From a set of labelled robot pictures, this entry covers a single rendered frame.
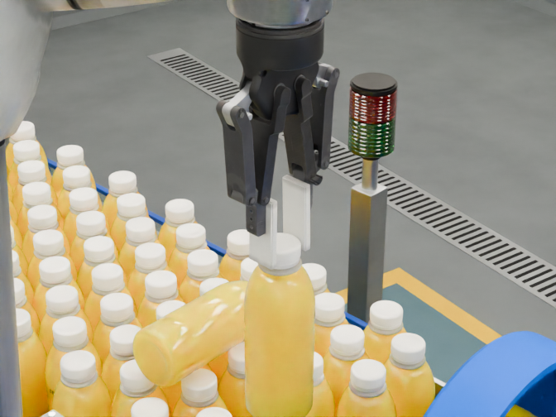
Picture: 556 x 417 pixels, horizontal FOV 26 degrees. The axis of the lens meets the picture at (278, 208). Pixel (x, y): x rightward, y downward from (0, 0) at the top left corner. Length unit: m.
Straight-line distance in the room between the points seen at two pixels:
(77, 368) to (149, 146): 2.99
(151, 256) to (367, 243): 0.33
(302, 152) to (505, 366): 0.27
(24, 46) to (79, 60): 4.66
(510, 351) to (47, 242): 0.69
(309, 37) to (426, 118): 3.53
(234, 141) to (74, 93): 3.76
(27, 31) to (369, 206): 1.27
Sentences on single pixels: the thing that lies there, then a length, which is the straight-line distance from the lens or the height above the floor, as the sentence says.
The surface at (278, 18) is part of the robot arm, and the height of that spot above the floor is 1.55.
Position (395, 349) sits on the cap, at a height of 1.09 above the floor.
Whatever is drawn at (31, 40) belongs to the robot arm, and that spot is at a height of 1.74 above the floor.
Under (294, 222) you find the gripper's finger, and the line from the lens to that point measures 1.13.
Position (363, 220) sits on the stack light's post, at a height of 1.06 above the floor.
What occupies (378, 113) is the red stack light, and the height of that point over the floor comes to 1.23.
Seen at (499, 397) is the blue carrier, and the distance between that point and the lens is 1.09.
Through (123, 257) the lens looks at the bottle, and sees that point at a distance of 1.62.
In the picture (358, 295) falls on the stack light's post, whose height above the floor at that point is 0.93.
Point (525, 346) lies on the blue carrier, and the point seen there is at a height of 1.23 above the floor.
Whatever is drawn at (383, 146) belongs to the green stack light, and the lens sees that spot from 1.62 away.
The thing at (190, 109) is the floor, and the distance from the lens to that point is 4.58.
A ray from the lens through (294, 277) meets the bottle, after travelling 1.13.
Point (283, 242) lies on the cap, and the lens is 1.12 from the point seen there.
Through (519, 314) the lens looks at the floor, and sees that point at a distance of 3.43.
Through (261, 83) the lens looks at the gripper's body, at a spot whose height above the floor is 1.49.
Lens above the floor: 1.89
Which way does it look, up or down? 29 degrees down
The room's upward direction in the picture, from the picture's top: straight up
